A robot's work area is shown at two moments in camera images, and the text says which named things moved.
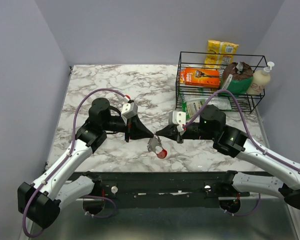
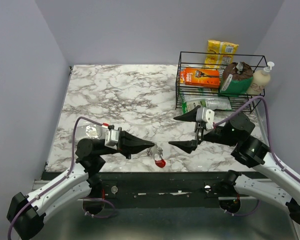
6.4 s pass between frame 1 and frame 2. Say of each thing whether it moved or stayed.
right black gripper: moved
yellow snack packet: stayed
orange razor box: stayed
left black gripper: moved
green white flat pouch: stayed
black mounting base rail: stayed
